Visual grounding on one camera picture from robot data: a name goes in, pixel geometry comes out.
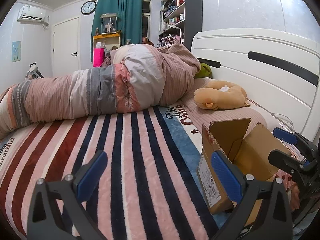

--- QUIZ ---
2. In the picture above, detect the orange plush toy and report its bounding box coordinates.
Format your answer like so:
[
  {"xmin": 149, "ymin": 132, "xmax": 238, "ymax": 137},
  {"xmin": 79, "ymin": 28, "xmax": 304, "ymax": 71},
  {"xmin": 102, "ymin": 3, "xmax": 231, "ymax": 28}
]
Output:
[{"xmin": 194, "ymin": 80, "xmax": 250, "ymax": 110}]

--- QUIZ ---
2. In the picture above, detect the small wall poster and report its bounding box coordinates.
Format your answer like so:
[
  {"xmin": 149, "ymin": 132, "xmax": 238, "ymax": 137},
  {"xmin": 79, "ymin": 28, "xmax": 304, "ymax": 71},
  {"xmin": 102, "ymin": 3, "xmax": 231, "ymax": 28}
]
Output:
[{"xmin": 12, "ymin": 41, "xmax": 21, "ymax": 62}]

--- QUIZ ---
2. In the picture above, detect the white air conditioner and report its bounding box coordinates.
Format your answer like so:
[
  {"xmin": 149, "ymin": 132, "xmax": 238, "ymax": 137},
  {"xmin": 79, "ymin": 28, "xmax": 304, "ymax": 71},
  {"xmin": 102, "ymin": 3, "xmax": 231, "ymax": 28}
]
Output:
[{"xmin": 17, "ymin": 5, "xmax": 49, "ymax": 27}]

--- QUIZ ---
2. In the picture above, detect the round wall clock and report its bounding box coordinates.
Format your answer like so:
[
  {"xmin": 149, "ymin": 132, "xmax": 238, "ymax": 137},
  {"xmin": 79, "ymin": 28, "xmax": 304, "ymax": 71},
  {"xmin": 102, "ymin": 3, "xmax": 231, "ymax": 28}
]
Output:
[{"xmin": 81, "ymin": 0, "xmax": 97, "ymax": 15}]

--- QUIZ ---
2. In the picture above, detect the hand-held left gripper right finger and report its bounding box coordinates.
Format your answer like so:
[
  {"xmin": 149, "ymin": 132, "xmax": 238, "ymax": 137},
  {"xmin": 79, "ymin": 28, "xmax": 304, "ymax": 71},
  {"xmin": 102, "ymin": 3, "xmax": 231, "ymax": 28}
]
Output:
[{"xmin": 211, "ymin": 151, "xmax": 293, "ymax": 240}]

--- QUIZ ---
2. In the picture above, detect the white cable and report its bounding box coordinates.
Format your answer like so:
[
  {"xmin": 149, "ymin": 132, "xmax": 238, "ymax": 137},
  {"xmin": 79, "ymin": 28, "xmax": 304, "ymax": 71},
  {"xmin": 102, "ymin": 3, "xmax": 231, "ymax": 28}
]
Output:
[{"xmin": 271, "ymin": 114, "xmax": 295, "ymax": 133}]

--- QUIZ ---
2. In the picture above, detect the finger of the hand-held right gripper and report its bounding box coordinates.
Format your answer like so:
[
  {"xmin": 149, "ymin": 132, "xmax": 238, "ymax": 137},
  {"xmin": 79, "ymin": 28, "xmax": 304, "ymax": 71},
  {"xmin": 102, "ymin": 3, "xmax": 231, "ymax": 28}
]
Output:
[
  {"xmin": 272, "ymin": 127, "xmax": 320, "ymax": 153},
  {"xmin": 268, "ymin": 149, "xmax": 310, "ymax": 175}
]

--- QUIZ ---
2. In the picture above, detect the white bed headboard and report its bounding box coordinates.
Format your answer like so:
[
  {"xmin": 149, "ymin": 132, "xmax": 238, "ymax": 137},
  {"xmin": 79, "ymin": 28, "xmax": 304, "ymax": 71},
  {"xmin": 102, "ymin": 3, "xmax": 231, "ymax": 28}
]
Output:
[{"xmin": 190, "ymin": 27, "xmax": 320, "ymax": 140}]

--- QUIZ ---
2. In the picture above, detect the dark shelf unit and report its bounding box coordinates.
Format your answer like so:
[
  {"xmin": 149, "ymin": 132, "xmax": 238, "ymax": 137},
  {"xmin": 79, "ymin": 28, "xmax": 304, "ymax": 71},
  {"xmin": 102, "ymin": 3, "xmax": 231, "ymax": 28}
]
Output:
[{"xmin": 158, "ymin": 0, "xmax": 202, "ymax": 50}]

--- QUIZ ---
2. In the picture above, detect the green plush toy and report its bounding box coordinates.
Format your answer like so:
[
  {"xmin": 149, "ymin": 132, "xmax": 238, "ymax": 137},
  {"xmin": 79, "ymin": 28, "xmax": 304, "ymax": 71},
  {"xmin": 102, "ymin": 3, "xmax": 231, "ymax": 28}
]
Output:
[{"xmin": 194, "ymin": 62, "xmax": 213, "ymax": 79}]

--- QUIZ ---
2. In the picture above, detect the pink polka dot cloth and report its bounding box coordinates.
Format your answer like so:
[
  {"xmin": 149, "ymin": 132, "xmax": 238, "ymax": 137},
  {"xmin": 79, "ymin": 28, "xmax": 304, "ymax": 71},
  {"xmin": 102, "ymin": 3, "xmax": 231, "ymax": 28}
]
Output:
[{"xmin": 274, "ymin": 169, "xmax": 294, "ymax": 190}]

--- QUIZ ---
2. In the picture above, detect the yellow cabinet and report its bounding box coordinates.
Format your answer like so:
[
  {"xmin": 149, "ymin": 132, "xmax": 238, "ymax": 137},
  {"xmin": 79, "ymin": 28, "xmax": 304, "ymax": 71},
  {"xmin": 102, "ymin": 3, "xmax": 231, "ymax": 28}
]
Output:
[{"xmin": 92, "ymin": 34, "xmax": 122, "ymax": 63}]

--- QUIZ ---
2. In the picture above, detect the striped blanket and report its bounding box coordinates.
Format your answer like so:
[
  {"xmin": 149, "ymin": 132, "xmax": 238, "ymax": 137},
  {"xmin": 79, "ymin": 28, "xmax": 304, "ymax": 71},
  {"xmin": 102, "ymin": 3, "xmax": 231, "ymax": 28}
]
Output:
[{"xmin": 0, "ymin": 104, "xmax": 225, "ymax": 240}]

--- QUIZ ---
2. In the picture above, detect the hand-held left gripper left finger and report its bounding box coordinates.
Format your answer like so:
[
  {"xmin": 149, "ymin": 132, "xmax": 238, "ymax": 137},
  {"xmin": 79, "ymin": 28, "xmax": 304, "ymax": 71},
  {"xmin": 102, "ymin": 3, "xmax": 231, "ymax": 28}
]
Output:
[{"xmin": 26, "ymin": 150, "xmax": 108, "ymax": 240}]

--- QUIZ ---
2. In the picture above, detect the pink gift bag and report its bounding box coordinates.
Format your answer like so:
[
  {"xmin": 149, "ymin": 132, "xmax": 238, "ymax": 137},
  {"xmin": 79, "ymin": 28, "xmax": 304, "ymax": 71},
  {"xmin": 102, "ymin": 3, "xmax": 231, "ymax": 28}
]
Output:
[{"xmin": 93, "ymin": 47, "xmax": 105, "ymax": 67}]

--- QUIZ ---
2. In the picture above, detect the glass display case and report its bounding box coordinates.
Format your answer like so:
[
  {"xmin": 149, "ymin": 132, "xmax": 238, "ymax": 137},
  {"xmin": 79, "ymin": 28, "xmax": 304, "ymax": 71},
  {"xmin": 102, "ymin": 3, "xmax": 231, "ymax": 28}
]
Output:
[{"xmin": 100, "ymin": 13, "xmax": 118, "ymax": 34}]

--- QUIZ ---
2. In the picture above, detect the white door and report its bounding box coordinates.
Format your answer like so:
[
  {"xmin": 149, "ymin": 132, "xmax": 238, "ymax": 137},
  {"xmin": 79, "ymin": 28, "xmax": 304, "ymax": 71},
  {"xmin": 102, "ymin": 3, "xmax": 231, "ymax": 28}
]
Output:
[{"xmin": 51, "ymin": 17, "xmax": 81, "ymax": 78}]

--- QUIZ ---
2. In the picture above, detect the person's right hand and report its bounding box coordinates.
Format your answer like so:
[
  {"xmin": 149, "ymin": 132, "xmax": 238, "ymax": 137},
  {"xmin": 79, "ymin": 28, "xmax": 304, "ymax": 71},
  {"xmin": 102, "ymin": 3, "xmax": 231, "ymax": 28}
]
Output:
[{"xmin": 290, "ymin": 184, "xmax": 302, "ymax": 209}]

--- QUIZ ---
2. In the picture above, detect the pink and grey duvet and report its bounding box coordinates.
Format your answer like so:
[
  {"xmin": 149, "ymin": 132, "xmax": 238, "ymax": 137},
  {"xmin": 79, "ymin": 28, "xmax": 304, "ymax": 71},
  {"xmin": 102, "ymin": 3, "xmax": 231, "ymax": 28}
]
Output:
[{"xmin": 0, "ymin": 42, "xmax": 202, "ymax": 139}]

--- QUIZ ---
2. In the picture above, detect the cardboard box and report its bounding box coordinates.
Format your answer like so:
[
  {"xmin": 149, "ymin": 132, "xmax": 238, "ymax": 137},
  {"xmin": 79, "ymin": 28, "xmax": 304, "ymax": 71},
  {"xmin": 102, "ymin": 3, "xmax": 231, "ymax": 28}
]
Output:
[{"xmin": 196, "ymin": 117, "xmax": 292, "ymax": 227}]

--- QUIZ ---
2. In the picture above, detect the dark suitcase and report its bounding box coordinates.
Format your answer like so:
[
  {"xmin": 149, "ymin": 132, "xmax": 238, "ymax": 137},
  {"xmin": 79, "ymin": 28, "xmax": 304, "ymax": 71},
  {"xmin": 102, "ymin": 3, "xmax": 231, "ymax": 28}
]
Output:
[{"xmin": 25, "ymin": 62, "xmax": 44, "ymax": 80}]

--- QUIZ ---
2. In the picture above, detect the teal curtain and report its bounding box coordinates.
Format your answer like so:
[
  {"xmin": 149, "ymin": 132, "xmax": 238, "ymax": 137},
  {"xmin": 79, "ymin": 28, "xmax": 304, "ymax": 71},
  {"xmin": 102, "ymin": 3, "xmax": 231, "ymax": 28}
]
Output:
[{"xmin": 90, "ymin": 0, "xmax": 143, "ymax": 63}]

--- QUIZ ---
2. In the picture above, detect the window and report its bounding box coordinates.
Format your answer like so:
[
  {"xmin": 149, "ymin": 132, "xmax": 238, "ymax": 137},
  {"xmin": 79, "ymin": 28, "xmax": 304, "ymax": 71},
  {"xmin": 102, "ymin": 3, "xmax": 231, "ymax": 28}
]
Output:
[{"xmin": 142, "ymin": 0, "xmax": 152, "ymax": 40}]

